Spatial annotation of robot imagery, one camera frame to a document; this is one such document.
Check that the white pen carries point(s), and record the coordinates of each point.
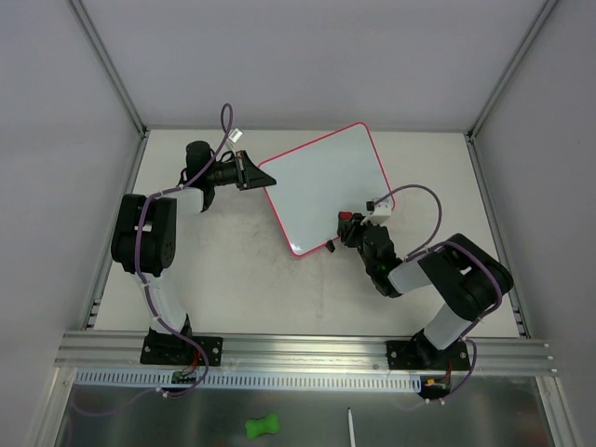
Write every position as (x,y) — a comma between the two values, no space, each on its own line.
(351,428)

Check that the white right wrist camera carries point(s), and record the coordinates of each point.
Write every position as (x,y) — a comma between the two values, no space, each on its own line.
(378,212)

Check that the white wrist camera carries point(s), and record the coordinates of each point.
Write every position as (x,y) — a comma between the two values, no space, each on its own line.
(378,212)
(233,138)

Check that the green dog bone toy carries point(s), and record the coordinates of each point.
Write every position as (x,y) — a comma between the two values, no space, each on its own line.
(258,427)

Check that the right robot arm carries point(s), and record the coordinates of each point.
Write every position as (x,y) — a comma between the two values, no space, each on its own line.
(471,282)

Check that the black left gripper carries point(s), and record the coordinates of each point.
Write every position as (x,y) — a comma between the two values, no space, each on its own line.
(241,169)

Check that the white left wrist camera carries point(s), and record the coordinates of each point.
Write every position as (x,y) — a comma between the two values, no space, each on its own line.
(233,138)

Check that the aluminium frame post left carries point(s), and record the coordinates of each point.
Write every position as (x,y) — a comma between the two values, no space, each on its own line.
(91,33)

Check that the red whiteboard eraser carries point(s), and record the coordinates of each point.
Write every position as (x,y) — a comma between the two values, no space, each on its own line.
(345,215)

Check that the aluminium frame post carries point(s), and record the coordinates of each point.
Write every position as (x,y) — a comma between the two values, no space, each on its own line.
(91,33)
(529,37)

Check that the aluminium frame post right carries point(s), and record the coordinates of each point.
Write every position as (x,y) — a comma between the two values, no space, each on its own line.
(529,37)

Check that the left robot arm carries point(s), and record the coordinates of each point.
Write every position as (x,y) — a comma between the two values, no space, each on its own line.
(144,242)

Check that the white slotted cable duct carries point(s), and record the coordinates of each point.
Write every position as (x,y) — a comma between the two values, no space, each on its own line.
(376,382)

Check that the aluminium mounting rail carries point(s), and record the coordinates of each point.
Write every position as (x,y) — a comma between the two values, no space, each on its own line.
(304,354)

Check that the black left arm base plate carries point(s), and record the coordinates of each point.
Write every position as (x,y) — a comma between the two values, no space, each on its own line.
(181,349)

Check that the pink framed whiteboard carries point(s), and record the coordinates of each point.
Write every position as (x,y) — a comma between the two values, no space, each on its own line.
(339,171)

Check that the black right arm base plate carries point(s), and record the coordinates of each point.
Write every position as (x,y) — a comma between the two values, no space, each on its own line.
(416,355)

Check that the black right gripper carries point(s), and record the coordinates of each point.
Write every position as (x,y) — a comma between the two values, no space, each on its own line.
(352,228)

